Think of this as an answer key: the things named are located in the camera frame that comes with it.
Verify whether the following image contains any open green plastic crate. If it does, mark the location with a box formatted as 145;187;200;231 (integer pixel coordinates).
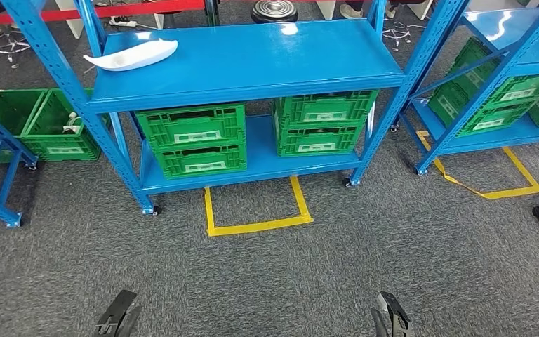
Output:
20;88;109;163
0;89;48;164

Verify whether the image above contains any white and black part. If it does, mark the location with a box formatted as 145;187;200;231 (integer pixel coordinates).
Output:
62;112;85;136

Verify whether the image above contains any red barrier belt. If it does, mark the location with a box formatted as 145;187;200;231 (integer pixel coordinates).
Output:
0;0;206;27

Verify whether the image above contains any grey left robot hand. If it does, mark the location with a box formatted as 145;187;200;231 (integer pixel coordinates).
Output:
114;304;143;337

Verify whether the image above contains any person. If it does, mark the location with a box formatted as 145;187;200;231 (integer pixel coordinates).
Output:
339;0;398;21

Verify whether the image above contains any yellow floor tape line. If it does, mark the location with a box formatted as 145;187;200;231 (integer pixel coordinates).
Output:
415;131;539;201

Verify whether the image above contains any chrome barrier post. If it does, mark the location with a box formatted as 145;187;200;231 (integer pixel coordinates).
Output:
204;0;222;27

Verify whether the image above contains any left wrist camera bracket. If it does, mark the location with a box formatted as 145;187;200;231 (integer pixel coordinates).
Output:
93;290;138;337

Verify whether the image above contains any yellow floor tape square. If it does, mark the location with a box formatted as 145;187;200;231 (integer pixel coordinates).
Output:
203;176;314;238

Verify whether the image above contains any black round stool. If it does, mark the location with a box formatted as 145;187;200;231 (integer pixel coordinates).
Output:
250;0;299;24
0;0;32;70
380;18;413;53

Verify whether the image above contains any white plastic trim panel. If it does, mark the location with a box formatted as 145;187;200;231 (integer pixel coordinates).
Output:
83;38;179;72

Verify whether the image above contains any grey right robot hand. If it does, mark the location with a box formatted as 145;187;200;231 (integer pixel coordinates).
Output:
370;308;390;337

